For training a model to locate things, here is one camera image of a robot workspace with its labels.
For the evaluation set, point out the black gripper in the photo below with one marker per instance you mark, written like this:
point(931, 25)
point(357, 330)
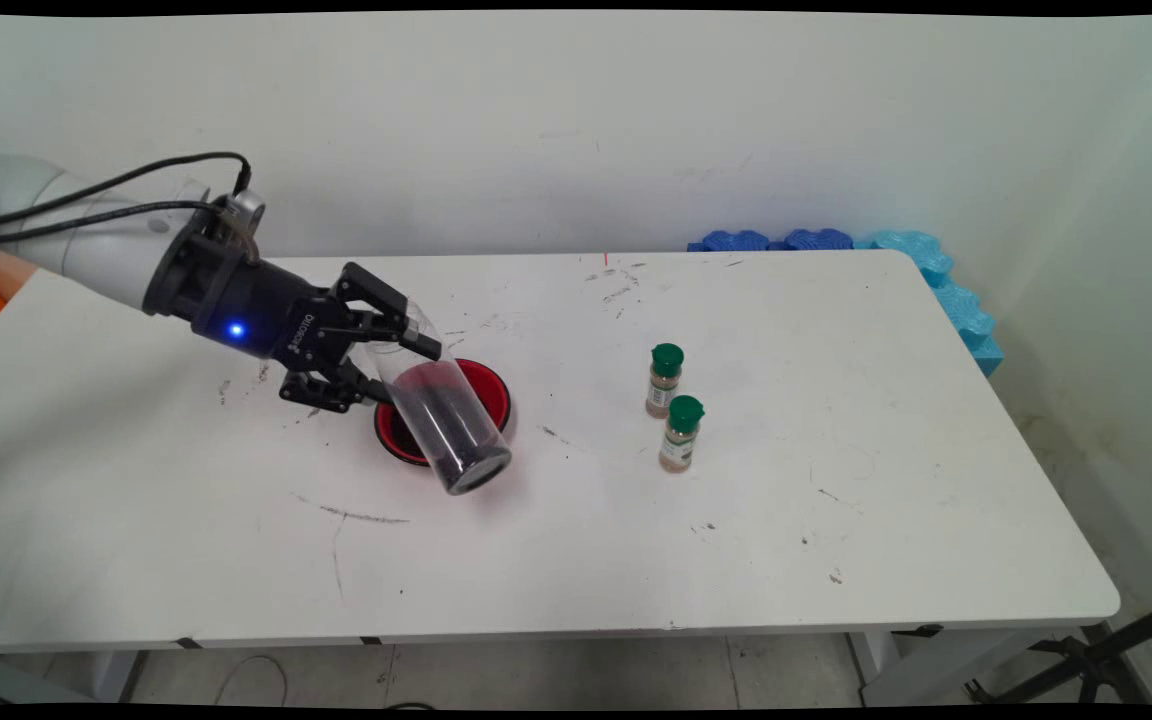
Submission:
point(256, 310)

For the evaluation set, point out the clear plastic jar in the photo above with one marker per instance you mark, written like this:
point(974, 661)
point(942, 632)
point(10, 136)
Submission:
point(446, 420)

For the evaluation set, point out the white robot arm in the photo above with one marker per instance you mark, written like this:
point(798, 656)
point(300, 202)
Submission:
point(86, 250)

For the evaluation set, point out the red bowl with black seeds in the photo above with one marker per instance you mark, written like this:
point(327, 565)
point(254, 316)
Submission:
point(498, 400)

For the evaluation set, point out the green-capped spice bottle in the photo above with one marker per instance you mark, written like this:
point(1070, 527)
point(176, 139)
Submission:
point(680, 440)
point(664, 385)

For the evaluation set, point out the dark blue foam mat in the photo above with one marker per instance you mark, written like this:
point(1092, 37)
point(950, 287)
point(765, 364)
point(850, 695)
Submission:
point(736, 241)
point(818, 240)

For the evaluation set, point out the white table leg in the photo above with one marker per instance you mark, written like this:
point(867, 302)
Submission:
point(936, 670)
point(114, 675)

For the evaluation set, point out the light blue foam mat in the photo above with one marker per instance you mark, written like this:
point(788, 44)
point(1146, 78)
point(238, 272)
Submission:
point(946, 290)

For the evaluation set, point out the black tripod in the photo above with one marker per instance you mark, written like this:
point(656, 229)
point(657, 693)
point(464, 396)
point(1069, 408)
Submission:
point(1096, 660)

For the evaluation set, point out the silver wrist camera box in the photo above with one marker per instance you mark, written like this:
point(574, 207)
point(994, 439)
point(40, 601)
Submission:
point(246, 208)

